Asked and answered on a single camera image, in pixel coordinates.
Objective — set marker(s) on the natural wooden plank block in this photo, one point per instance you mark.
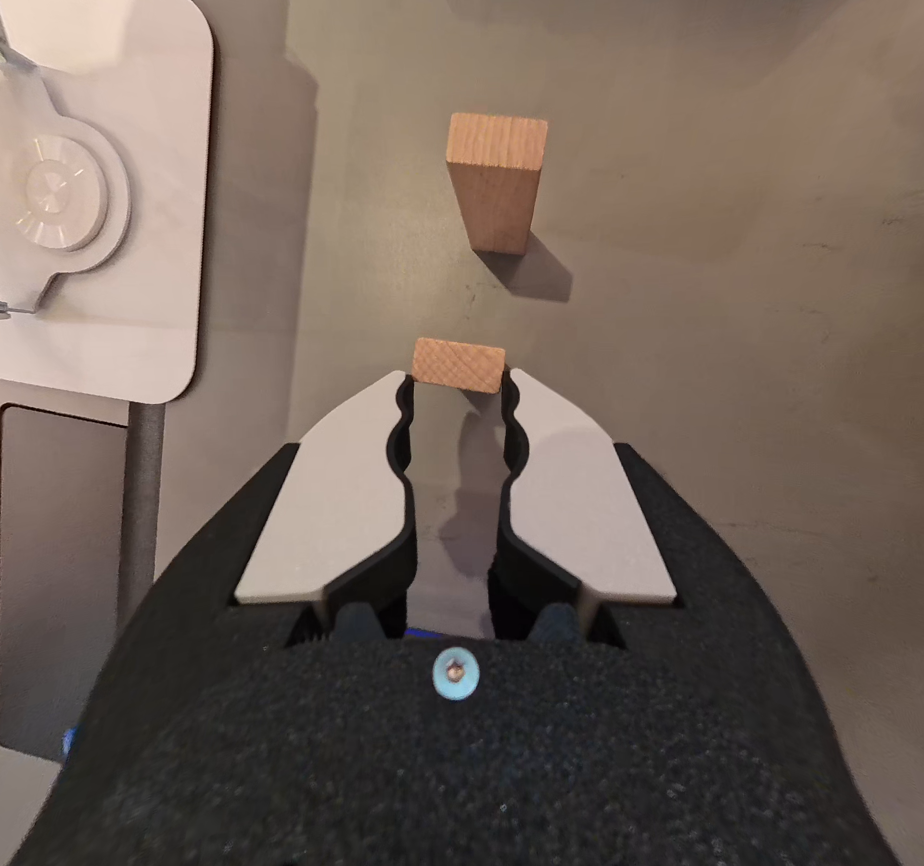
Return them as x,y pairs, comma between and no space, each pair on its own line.
458,366
498,187

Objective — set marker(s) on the white document stand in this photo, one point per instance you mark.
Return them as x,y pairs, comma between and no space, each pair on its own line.
144,195

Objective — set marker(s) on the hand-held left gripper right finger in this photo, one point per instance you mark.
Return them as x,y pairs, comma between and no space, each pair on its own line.
585,512

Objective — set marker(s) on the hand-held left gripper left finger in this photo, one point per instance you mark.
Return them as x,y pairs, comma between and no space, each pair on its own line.
328,512

